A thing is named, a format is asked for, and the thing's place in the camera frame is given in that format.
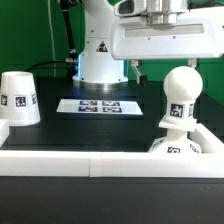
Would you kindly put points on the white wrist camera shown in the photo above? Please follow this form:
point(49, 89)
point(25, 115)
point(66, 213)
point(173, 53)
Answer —
point(130, 7)

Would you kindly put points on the white right fence wall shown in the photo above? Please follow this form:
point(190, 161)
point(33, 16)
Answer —
point(208, 142)

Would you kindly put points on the white marker sheet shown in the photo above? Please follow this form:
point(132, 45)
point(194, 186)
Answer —
point(99, 107)

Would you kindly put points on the white fence wall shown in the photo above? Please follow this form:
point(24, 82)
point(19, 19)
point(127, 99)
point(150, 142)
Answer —
point(109, 164)
point(4, 130)
point(208, 142)

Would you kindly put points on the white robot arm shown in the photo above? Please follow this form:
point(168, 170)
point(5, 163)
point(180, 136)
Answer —
point(95, 67)

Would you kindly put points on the white lamp bulb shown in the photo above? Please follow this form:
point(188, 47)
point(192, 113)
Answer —
point(182, 86)

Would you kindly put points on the white lamp base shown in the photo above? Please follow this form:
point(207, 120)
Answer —
point(176, 140)

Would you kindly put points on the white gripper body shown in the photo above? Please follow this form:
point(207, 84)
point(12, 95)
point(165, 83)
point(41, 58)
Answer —
point(198, 33)

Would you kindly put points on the white left fence wall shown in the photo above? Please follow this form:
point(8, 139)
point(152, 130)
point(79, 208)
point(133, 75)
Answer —
point(4, 130)

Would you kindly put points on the white lamp shade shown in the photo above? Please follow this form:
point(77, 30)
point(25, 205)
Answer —
point(18, 99)

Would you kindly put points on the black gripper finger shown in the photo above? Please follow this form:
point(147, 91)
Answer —
point(140, 78)
point(193, 63)

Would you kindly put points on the white front fence wall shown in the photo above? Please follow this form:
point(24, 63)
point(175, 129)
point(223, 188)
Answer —
point(109, 164)

